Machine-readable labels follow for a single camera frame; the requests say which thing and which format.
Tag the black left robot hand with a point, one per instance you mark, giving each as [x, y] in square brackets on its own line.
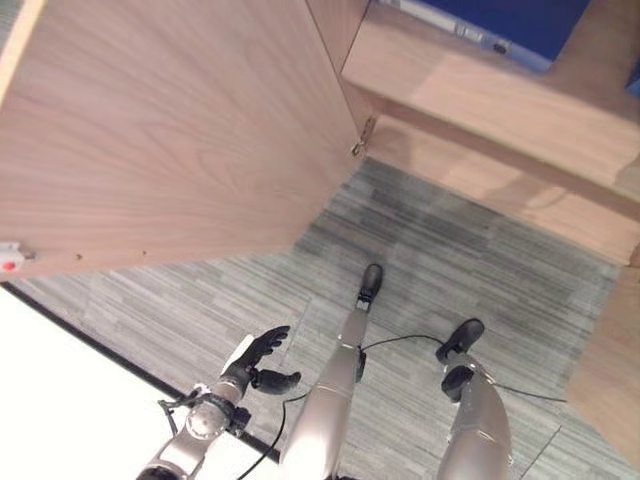
[255, 356]

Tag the wooden cabinet door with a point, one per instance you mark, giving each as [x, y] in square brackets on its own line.
[165, 135]
[607, 365]

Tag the wooden office cabinet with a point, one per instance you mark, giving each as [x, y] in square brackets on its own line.
[500, 120]

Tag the blue folder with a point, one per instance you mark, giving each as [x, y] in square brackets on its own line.
[485, 27]

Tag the silver left robot leg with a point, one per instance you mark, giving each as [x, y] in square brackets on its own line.
[332, 390]

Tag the silver robot leg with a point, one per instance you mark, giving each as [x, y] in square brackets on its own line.
[472, 400]
[332, 390]

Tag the silver right robot leg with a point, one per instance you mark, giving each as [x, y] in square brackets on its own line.
[472, 400]

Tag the metal door hinge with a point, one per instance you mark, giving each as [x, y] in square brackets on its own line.
[362, 136]

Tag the white door latch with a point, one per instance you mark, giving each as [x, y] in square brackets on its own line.
[11, 256]

